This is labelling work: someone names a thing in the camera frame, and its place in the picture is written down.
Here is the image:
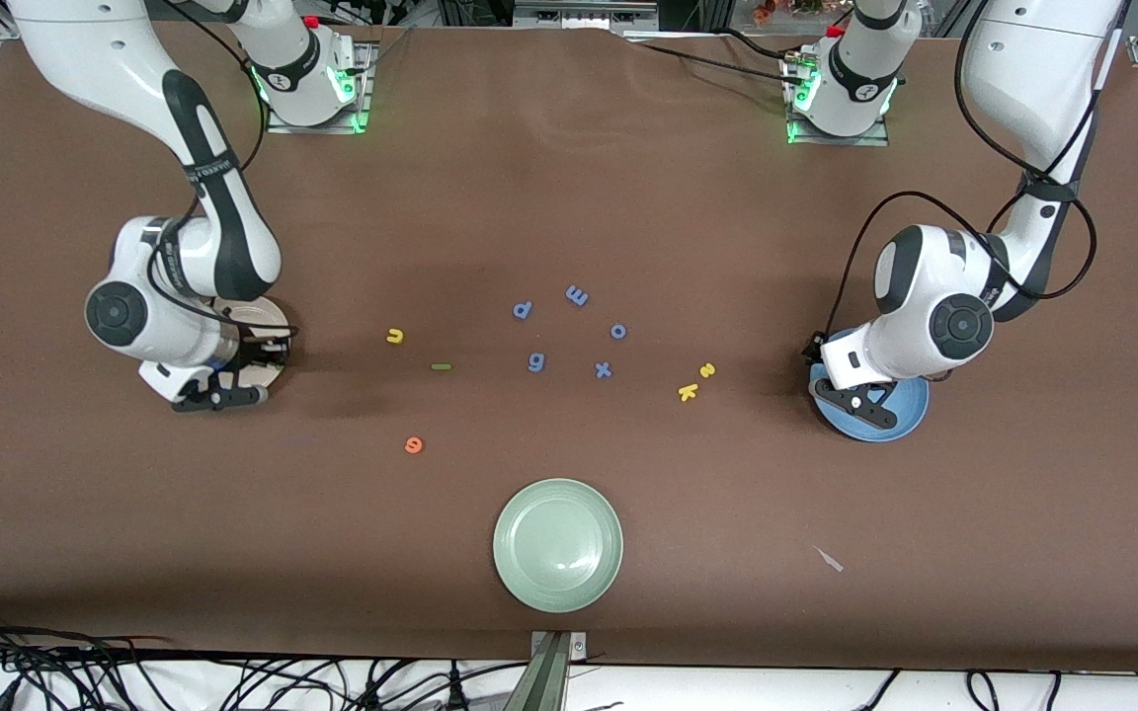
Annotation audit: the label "beige brown plate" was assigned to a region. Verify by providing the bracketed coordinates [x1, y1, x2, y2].
[211, 296, 292, 394]

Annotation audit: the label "blue plate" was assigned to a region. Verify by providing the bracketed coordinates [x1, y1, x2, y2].
[809, 336, 931, 442]

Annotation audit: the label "brown table cover sheet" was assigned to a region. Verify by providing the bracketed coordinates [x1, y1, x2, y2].
[0, 15, 1138, 674]

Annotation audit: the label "pale green plate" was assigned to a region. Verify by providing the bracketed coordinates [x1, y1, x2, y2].
[492, 478, 624, 614]

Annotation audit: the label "grey power strip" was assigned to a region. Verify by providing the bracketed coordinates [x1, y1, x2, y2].
[515, 0, 659, 31]

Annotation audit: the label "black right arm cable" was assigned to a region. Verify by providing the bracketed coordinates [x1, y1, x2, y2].
[139, 59, 298, 342]

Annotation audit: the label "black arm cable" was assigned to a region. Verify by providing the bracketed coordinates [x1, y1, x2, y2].
[819, 0, 1099, 342]
[139, 59, 298, 342]

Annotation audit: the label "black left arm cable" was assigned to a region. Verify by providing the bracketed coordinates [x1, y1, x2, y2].
[819, 0, 1099, 342]

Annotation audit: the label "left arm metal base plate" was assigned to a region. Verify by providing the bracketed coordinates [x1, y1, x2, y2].
[784, 49, 891, 147]

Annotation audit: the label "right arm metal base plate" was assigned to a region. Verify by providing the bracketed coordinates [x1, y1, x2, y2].
[265, 39, 378, 135]

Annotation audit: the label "black cable lying on table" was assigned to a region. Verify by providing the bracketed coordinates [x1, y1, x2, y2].
[628, 28, 807, 90]

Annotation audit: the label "tangled black floor cables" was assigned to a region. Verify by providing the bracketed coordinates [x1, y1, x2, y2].
[0, 607, 530, 711]

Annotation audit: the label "aluminium profile bracket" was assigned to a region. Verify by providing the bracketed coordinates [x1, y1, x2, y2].
[529, 630, 588, 711]

